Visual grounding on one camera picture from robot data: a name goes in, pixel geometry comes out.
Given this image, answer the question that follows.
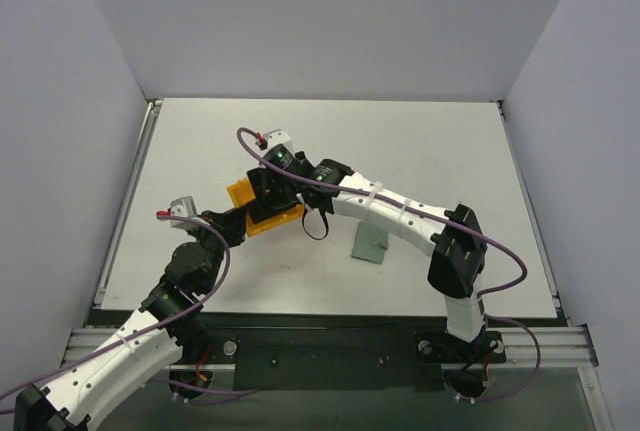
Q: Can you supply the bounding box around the purple cable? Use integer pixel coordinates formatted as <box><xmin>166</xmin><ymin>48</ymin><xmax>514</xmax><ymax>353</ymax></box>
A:
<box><xmin>235</xmin><ymin>125</ymin><xmax>544</xmax><ymax>406</ymax></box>
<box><xmin>0</xmin><ymin>214</ymin><xmax>259</xmax><ymax>406</ymax></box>

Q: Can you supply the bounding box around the aluminium rail frame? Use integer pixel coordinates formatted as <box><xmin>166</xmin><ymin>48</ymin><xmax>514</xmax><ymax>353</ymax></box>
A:
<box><xmin>64</xmin><ymin>98</ymin><xmax>596</xmax><ymax>407</ymax></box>

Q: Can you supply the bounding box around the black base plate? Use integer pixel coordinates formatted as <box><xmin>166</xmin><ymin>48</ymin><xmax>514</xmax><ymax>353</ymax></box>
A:
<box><xmin>167</xmin><ymin>313</ymin><xmax>506</xmax><ymax>393</ymax></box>

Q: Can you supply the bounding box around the black credit card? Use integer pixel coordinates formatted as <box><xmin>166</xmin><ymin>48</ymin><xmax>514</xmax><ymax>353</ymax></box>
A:
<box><xmin>247</xmin><ymin>200</ymin><xmax>301</xmax><ymax>225</ymax></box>

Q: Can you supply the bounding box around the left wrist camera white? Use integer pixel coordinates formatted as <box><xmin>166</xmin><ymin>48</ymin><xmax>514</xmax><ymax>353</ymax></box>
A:
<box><xmin>156</xmin><ymin>196</ymin><xmax>198</xmax><ymax>219</ymax></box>

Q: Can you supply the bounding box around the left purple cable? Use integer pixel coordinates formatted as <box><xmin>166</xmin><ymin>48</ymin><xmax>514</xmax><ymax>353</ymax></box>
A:
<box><xmin>0</xmin><ymin>214</ymin><xmax>259</xmax><ymax>406</ymax></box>

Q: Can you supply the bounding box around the yellow plastic bin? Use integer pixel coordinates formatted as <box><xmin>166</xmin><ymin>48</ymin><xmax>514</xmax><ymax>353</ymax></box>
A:
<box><xmin>227</xmin><ymin>178</ymin><xmax>303</xmax><ymax>237</ymax></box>

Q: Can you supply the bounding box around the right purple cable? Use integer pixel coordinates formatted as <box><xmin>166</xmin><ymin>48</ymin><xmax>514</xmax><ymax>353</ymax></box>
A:
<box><xmin>235</xmin><ymin>125</ymin><xmax>544</xmax><ymax>406</ymax></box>

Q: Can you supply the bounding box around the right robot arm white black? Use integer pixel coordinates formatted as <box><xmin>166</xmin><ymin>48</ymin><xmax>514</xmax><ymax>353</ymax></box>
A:
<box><xmin>254</xmin><ymin>144</ymin><xmax>488</xmax><ymax>360</ymax></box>

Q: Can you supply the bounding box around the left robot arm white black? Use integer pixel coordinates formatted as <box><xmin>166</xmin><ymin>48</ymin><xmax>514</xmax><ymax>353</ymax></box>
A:
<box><xmin>13</xmin><ymin>204</ymin><xmax>247</xmax><ymax>430</ymax></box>

